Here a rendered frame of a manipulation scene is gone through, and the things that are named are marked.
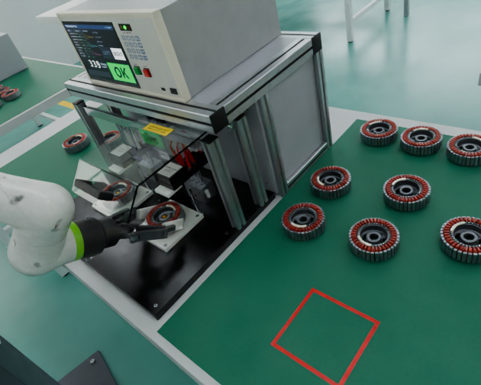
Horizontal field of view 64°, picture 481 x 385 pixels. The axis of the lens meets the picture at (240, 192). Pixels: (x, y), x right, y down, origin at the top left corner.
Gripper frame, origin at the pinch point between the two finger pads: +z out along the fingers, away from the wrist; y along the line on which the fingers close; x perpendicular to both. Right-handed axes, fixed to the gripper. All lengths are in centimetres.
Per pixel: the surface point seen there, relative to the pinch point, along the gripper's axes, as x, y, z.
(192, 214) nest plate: 1.2, 4.3, 6.4
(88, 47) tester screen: 43, -24, -10
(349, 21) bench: 94, -107, 285
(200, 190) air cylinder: 7.6, 3.6, 9.7
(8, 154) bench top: -8, -116, -2
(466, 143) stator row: 30, 58, 57
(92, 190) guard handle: 14.7, 8.1, -25.9
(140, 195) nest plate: 0.1, -18.5, 4.7
